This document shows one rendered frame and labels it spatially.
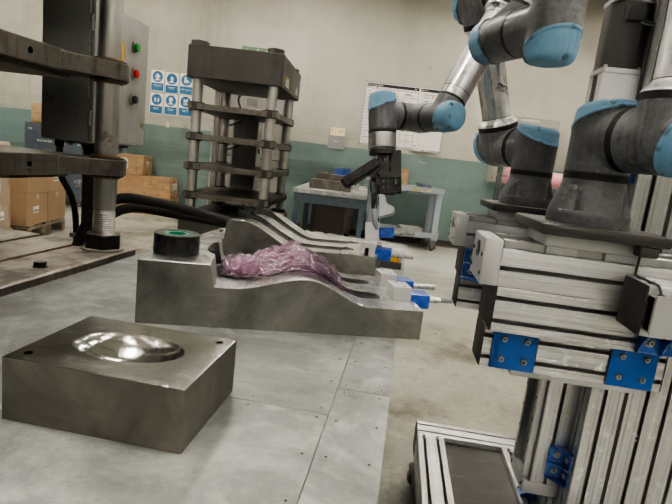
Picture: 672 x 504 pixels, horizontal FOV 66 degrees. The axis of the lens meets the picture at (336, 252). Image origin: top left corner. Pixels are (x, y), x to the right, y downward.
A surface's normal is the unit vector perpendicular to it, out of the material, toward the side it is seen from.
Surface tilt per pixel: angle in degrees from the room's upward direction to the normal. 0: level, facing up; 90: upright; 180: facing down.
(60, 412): 90
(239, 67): 90
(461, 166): 90
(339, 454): 0
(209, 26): 90
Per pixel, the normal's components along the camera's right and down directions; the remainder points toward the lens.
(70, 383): -0.15, 0.16
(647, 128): -0.92, -0.07
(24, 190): 0.09, 0.25
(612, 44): -0.78, 0.02
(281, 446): 0.11, -0.98
